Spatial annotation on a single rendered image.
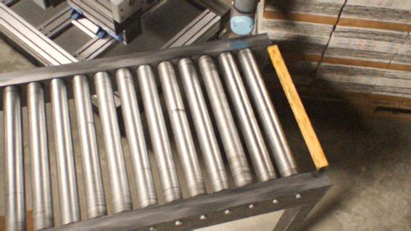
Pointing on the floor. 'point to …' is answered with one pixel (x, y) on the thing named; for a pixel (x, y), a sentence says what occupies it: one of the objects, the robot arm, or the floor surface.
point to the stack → (308, 40)
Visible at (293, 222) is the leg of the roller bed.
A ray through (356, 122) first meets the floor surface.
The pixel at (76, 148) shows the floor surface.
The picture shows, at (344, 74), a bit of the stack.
